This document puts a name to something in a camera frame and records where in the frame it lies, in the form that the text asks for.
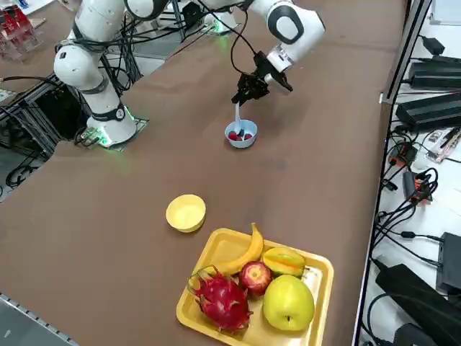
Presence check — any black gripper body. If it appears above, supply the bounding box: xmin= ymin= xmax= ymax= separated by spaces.
xmin=251 ymin=53 xmax=286 ymax=87

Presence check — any light blue plastic spoon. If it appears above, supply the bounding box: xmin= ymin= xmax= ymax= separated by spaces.
xmin=233 ymin=102 xmax=246 ymax=135

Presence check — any light blue bowl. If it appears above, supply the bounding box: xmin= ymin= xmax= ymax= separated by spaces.
xmin=225 ymin=120 xmax=259 ymax=149

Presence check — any yellow bowl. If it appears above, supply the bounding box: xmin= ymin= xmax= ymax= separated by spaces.
xmin=165 ymin=194 xmax=207 ymax=234

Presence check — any black orange power connector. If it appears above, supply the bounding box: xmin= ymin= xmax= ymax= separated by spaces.
xmin=388 ymin=141 xmax=419 ymax=167

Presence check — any yellow plastic tray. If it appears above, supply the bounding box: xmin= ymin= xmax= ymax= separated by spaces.
xmin=175 ymin=227 xmax=336 ymax=346

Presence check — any yellow banana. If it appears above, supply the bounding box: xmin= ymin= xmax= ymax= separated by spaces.
xmin=206 ymin=222 xmax=265 ymax=276

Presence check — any large black power brick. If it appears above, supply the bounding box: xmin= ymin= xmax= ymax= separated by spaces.
xmin=408 ymin=61 xmax=461 ymax=91
xmin=395 ymin=92 xmax=461 ymax=133

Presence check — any small black power adapter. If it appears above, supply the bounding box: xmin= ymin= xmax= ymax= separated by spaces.
xmin=421 ymin=35 xmax=447 ymax=55

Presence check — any yellow-orange star fruit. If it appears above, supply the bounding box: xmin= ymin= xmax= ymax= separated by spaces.
xmin=261 ymin=247 xmax=307 ymax=278

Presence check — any black orange power strip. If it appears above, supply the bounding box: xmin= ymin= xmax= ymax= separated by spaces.
xmin=402 ymin=169 xmax=435 ymax=205

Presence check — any red apple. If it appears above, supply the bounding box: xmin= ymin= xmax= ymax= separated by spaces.
xmin=238 ymin=260 xmax=274 ymax=298

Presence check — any white red printed packet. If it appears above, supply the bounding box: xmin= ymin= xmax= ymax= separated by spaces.
xmin=426 ymin=128 xmax=461 ymax=164

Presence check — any red dragon fruit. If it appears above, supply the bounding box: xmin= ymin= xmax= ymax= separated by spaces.
xmin=186 ymin=265 xmax=254 ymax=335

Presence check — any large yellow-green round fruit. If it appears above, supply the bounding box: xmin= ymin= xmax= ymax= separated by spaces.
xmin=262 ymin=274 xmax=316 ymax=332

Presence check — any clear acrylic shelf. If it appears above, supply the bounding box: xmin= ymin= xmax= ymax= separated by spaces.
xmin=0 ymin=6 xmax=46 ymax=65

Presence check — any aluminium frame post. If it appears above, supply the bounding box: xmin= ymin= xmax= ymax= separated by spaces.
xmin=380 ymin=0 xmax=433 ymax=105

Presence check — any black metal equipment frame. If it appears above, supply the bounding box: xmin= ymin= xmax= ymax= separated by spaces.
xmin=0 ymin=74 xmax=91 ymax=163

